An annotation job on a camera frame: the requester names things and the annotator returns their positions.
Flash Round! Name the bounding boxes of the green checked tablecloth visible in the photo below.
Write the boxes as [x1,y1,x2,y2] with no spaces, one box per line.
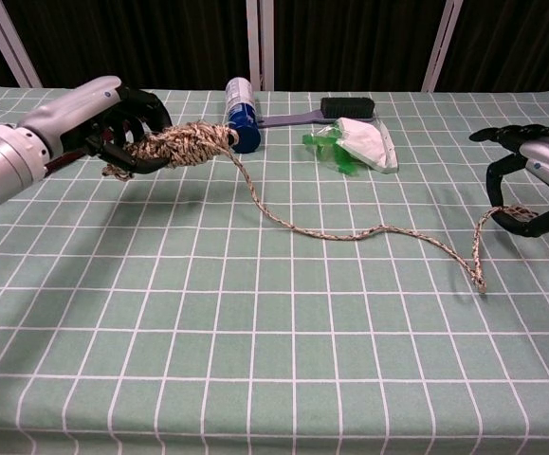
[0,86,549,455]

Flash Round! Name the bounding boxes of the blue white spray can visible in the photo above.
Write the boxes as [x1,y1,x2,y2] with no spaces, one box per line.
[225,77,262,155]

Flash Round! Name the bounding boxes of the bagged white mask green straps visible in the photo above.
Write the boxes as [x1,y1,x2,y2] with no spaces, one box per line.
[302,117,400,177]

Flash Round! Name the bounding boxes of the black pleated curtain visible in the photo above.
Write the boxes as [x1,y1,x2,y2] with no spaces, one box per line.
[0,0,549,94]

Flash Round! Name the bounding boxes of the braided jute rope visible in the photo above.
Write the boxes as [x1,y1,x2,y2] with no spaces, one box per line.
[101,120,539,295]

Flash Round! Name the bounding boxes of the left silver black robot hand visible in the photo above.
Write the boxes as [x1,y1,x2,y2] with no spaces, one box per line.
[17,75,174,174]

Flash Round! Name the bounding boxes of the white metal frame post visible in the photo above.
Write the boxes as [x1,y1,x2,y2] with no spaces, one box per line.
[0,0,43,89]
[420,0,465,93]
[247,0,276,91]

